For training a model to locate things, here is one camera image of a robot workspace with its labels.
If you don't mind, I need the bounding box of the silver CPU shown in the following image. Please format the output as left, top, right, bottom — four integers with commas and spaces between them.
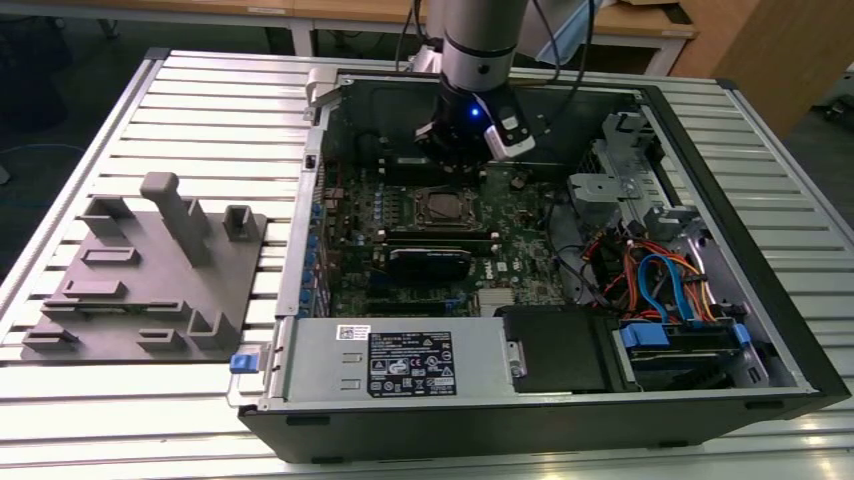
425, 192, 466, 220

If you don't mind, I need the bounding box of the metal socket cover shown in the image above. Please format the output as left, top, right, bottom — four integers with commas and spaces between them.
414, 187, 481, 229

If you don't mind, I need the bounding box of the CPU socket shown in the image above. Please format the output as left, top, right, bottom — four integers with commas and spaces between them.
410, 185, 487, 232

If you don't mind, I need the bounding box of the green motherboard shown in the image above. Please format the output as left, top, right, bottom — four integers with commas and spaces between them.
318, 164, 581, 319

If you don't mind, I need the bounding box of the metal disk bay cage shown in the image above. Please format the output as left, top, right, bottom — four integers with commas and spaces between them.
565, 112, 712, 251

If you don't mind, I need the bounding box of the black graphics card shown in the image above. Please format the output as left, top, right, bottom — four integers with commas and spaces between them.
384, 245, 476, 287

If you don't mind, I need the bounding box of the black plastic shroud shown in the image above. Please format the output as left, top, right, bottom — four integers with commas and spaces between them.
496, 303, 628, 395

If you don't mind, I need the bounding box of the silver power supply unit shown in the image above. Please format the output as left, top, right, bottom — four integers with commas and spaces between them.
262, 317, 519, 401

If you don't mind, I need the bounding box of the wooden cabinet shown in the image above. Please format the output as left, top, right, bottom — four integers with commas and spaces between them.
672, 0, 854, 139

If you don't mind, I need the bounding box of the grey parts rack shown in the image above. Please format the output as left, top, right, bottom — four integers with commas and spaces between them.
18, 171, 272, 364

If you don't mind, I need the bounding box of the hard disk in blue carrier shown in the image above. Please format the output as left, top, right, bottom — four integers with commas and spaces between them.
616, 319, 752, 394

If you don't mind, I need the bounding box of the black PC case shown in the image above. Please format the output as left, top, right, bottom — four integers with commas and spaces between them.
236, 64, 854, 464

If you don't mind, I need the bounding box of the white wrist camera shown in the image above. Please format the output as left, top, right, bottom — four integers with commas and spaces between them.
480, 112, 539, 162

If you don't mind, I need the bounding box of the blue wire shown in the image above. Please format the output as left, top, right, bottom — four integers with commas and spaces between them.
636, 253, 735, 329

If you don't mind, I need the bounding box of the orange wire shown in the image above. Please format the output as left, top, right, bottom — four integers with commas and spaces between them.
592, 238, 719, 321

